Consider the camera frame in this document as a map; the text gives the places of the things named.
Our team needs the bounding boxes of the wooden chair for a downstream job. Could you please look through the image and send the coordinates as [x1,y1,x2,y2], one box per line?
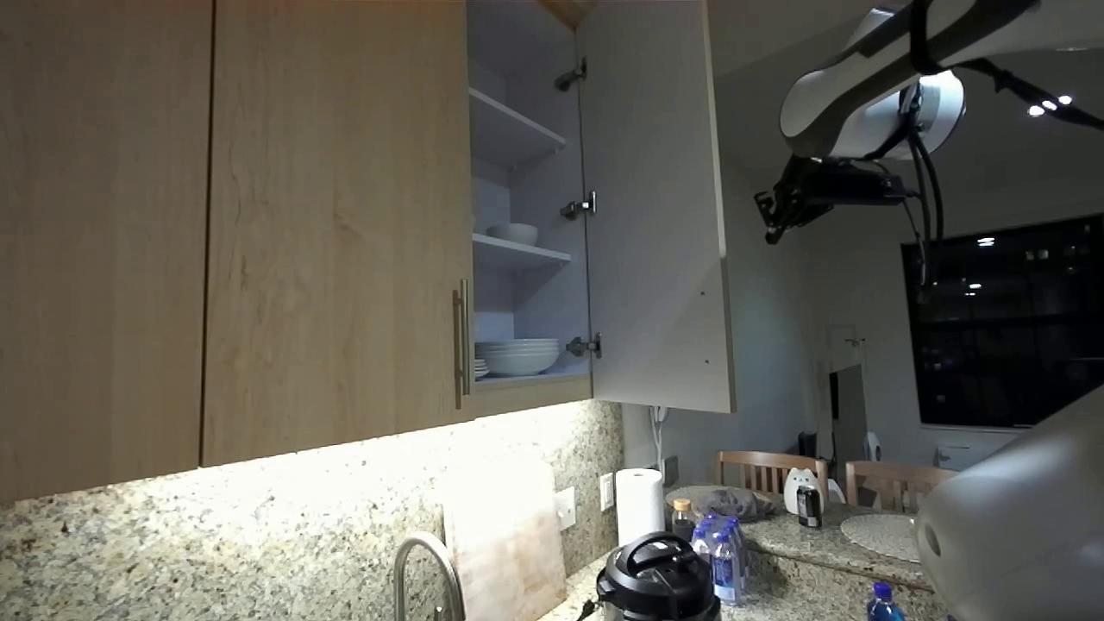
[844,461,951,513]
[717,449,828,498]

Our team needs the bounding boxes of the white bowl on shelf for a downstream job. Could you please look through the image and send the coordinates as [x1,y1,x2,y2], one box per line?
[477,339,560,376]

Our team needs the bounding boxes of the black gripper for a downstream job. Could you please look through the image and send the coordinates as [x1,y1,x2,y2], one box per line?
[754,179,831,243]

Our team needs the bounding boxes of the wooden cabinet door with handle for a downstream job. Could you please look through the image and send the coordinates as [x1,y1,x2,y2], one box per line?
[580,0,733,415]

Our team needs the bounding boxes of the open cabinet with shelves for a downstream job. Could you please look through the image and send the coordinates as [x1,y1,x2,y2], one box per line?
[465,0,598,415]

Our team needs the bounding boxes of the white kettle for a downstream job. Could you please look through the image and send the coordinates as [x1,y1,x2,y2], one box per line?
[784,469,825,529]

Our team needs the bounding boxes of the far left wooden cabinet door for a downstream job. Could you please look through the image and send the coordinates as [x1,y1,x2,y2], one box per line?
[0,0,214,501]

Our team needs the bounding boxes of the dark window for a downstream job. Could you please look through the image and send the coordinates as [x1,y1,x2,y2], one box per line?
[900,214,1104,429]

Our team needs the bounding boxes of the wooden cutting board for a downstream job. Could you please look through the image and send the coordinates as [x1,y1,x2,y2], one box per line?
[444,457,566,621]

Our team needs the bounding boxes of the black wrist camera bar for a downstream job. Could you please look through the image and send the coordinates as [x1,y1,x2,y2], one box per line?
[794,160,902,202]

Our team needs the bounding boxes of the white wall outlet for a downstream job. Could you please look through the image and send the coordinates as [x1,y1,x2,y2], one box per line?
[598,471,614,510]

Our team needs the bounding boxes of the white paper towel roll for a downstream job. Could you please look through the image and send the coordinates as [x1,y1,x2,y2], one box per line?
[614,469,666,544]

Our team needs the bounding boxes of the blue cap bottle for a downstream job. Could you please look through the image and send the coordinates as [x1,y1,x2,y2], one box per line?
[865,580,907,621]

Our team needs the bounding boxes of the stack of white plates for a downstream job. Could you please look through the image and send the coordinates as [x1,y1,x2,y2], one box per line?
[472,309,515,380]

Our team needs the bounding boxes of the black pressure cooker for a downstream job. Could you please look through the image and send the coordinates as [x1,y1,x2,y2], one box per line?
[577,532,722,621]

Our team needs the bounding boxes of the chrome kitchen faucet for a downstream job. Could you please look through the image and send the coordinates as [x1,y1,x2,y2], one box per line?
[388,532,465,621]

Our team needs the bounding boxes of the wooden upper cabinet door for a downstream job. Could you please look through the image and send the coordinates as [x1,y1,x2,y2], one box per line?
[202,0,468,461]

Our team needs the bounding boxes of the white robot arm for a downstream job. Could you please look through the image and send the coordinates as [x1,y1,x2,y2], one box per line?
[754,0,1104,243]

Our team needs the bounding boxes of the blue water bottle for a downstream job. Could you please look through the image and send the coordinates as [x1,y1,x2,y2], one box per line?
[689,510,746,605]

